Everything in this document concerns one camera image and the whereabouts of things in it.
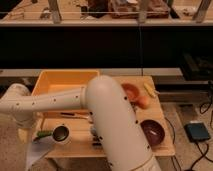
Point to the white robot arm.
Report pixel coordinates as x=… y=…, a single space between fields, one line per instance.
x=123 y=141

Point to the yellow plastic tray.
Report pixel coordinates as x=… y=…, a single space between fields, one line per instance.
x=60 y=80

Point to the orange round fruit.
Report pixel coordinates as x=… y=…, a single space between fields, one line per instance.
x=143 y=102

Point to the yellow corn cob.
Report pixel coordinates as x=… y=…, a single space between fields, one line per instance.
x=150 y=90

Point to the wooden table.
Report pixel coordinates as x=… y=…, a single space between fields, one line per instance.
x=80 y=143

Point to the silver metal cup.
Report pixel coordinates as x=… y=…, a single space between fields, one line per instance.
x=61 y=134

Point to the dark red bowl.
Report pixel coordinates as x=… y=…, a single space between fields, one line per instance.
x=154 y=132

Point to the black foot pedal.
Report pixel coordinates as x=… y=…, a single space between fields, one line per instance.
x=197 y=132

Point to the black handled brush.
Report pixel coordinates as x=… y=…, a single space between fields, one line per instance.
x=77 y=116

